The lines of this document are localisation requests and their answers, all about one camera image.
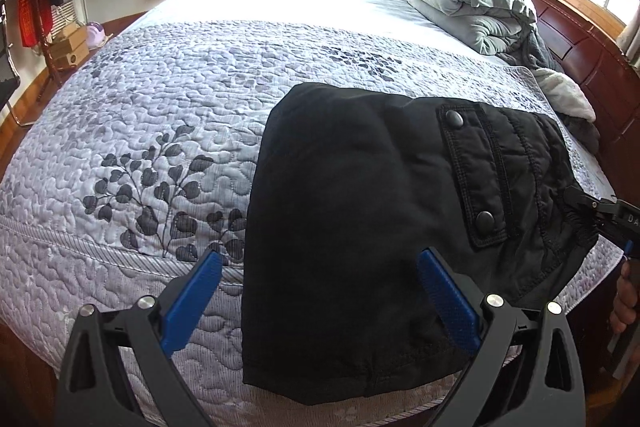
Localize black pants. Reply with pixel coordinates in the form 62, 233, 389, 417
241, 83, 598, 405

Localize right hand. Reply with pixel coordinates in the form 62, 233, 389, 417
610, 261, 639, 334

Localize dark grey garment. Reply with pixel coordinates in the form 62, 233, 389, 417
558, 113, 600, 155

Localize white pillow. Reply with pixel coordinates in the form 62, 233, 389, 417
532, 68, 597, 124

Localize wooden headboard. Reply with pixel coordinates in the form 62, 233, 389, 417
532, 0, 640, 204

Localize grey quilted bedspread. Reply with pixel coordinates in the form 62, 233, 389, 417
0, 0, 624, 425

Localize black mesh chair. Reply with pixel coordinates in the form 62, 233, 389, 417
0, 0, 34, 129

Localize cardboard boxes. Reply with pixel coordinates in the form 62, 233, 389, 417
49, 22, 89, 69

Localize red bag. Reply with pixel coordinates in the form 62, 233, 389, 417
17, 0, 53, 48

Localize white wire basket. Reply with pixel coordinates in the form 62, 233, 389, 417
50, 0, 78, 38

